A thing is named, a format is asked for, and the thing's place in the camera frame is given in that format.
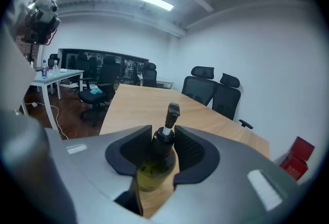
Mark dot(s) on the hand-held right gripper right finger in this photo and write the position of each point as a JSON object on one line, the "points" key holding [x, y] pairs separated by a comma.
{"points": [[226, 179]]}

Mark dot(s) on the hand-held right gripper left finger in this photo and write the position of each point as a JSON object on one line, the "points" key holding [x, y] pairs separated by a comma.
{"points": [[87, 164]]}

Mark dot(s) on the green glass bottle black cap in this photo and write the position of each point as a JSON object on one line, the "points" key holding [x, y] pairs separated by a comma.
{"points": [[156, 166]]}

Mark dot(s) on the clear plastic bottle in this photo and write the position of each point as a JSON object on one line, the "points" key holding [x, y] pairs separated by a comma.
{"points": [[55, 66]]}

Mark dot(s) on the blue label water bottle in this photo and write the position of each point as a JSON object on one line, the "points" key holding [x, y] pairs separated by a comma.
{"points": [[44, 70]]}

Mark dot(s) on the red cardboard box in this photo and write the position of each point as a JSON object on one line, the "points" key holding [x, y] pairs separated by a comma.
{"points": [[295, 161]]}

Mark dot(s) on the teal cloth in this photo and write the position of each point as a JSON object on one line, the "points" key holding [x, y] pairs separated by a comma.
{"points": [[95, 91]]}

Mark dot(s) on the black mesh office chair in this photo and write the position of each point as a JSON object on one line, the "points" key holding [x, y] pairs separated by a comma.
{"points": [[227, 101], [102, 81], [82, 63], [149, 75], [199, 86]]}

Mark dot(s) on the white power strip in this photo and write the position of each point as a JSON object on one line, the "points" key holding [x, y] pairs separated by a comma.
{"points": [[34, 104]]}

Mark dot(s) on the white desk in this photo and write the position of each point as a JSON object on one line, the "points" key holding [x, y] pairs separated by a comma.
{"points": [[60, 75]]}

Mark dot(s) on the white paper stack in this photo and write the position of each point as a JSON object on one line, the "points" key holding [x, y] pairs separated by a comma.
{"points": [[63, 70]]}

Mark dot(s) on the dark glass partition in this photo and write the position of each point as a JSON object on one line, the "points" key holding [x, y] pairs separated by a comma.
{"points": [[108, 58]]}

